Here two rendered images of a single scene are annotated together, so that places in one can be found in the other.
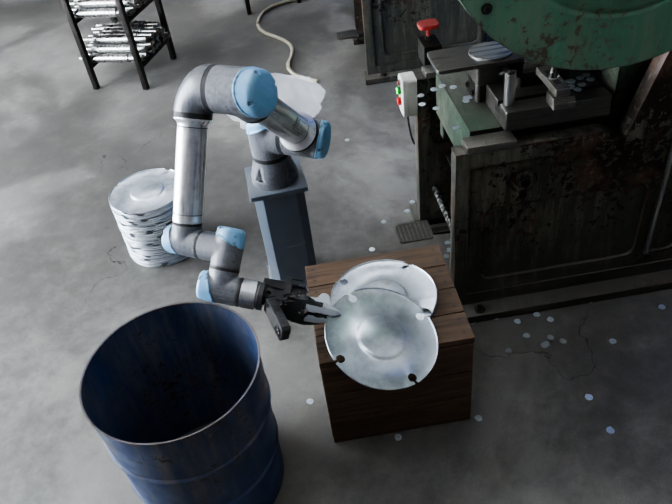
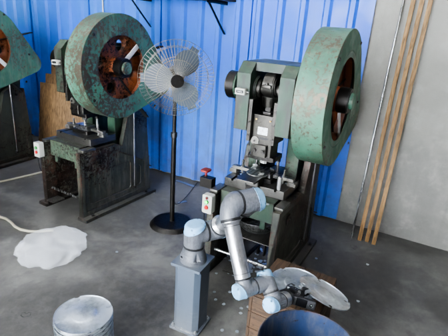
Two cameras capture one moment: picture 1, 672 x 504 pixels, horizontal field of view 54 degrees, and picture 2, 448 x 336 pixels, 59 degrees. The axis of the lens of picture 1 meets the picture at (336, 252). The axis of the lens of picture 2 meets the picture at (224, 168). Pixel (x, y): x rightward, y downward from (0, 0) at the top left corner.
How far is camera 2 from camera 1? 1.89 m
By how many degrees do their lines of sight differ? 54
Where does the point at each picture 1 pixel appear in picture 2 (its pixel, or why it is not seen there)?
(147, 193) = (88, 315)
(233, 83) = (258, 195)
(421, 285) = (299, 272)
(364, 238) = not seen: hidden behind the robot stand
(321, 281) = not seen: hidden behind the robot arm
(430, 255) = (282, 263)
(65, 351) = not seen: outside the picture
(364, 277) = (279, 281)
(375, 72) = (87, 215)
